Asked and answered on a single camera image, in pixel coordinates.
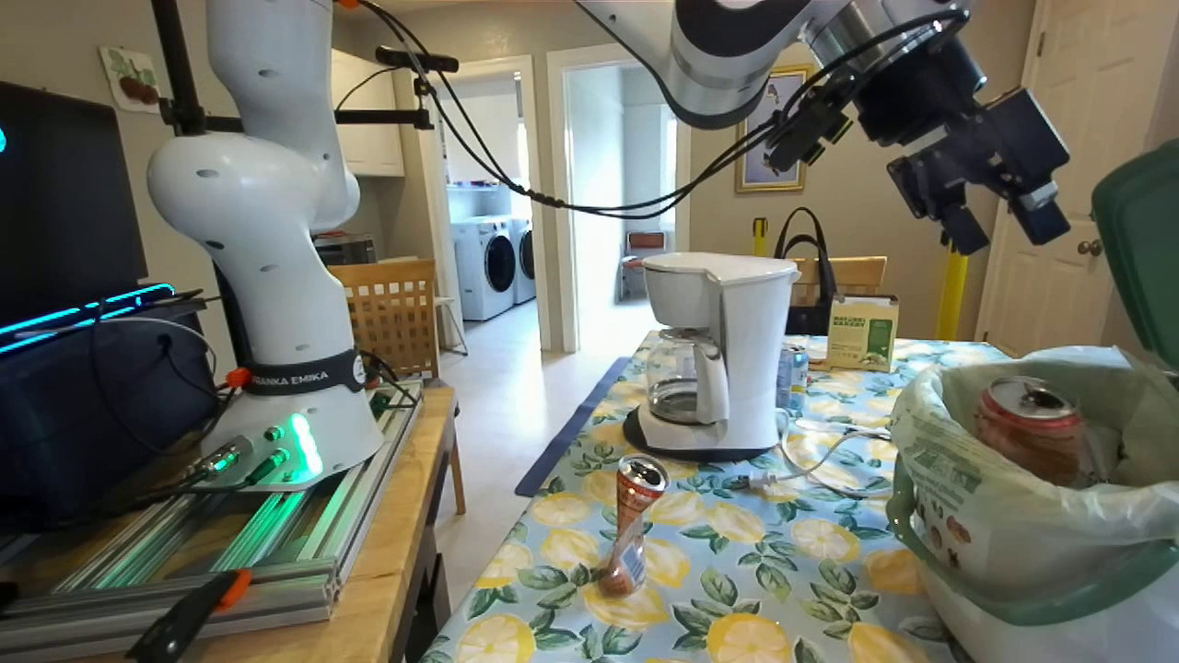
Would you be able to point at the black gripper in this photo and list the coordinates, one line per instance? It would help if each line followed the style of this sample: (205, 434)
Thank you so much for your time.
(981, 150)

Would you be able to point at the brown spice bottle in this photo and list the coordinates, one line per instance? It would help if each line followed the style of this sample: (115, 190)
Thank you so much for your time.
(1034, 429)
(639, 484)

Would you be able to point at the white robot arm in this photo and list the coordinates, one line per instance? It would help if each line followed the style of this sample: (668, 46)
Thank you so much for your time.
(264, 207)

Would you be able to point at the translucent bin liner bag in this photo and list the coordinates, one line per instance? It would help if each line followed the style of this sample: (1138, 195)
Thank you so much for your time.
(981, 491)

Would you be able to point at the white bin with green rim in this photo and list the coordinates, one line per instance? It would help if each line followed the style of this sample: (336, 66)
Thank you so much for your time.
(1008, 612)

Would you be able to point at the yellow pole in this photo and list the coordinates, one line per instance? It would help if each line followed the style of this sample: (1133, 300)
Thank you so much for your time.
(953, 298)

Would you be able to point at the wooden lattice back chair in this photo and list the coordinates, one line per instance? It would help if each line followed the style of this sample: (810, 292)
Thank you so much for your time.
(389, 315)
(861, 276)

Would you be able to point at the green white carton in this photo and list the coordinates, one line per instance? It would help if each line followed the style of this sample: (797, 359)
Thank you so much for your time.
(862, 335)

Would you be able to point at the white panel door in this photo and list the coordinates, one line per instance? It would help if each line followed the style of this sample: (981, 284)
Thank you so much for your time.
(1118, 60)

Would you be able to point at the black bag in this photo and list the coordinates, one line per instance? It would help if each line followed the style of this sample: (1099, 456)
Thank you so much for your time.
(805, 277)
(95, 419)

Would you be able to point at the white coffee maker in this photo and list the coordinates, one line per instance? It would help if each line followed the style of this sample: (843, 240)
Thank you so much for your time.
(721, 335)

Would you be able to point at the lemon print tablecloth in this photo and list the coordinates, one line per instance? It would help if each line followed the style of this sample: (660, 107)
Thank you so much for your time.
(761, 553)

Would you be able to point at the white washing machine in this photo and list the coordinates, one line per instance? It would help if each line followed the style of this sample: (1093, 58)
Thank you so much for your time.
(480, 272)
(523, 265)

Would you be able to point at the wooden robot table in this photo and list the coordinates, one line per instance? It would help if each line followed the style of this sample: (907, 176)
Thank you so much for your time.
(390, 530)

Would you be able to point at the black orange clamp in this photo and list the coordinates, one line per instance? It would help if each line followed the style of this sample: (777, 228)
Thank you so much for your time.
(185, 621)

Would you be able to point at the black monitor screen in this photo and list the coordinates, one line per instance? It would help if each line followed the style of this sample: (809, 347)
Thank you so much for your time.
(66, 196)

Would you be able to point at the gold framed wall picture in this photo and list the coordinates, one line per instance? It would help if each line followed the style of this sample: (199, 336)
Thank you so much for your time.
(761, 169)

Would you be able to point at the white wall cabinet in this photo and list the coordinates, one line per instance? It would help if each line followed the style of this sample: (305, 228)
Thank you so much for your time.
(369, 123)

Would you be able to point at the aluminium rail frame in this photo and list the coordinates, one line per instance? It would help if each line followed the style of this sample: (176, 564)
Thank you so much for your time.
(243, 538)

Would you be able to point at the small fruit wall picture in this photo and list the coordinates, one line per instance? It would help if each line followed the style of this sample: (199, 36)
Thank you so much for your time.
(132, 80)

